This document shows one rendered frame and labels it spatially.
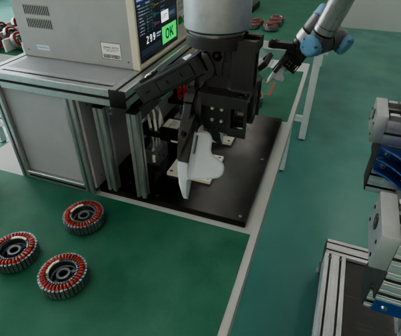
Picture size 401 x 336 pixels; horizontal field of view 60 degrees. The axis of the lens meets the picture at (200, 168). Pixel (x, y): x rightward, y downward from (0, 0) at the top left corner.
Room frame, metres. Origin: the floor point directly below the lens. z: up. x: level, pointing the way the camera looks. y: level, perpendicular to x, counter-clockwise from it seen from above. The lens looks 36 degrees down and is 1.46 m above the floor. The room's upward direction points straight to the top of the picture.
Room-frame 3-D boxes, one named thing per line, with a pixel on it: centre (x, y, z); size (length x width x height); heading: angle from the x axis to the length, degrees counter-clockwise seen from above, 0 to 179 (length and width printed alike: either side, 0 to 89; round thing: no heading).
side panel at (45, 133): (0.89, 0.46, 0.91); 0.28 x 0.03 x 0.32; 70
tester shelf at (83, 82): (1.17, 0.27, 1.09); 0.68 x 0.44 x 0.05; 160
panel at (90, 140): (1.14, 0.21, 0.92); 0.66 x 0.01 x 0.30; 160
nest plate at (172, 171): (0.94, 0.01, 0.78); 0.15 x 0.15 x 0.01; 70
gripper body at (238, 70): (0.41, -0.03, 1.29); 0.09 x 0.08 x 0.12; 69
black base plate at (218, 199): (1.06, -0.01, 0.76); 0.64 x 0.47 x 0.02; 160
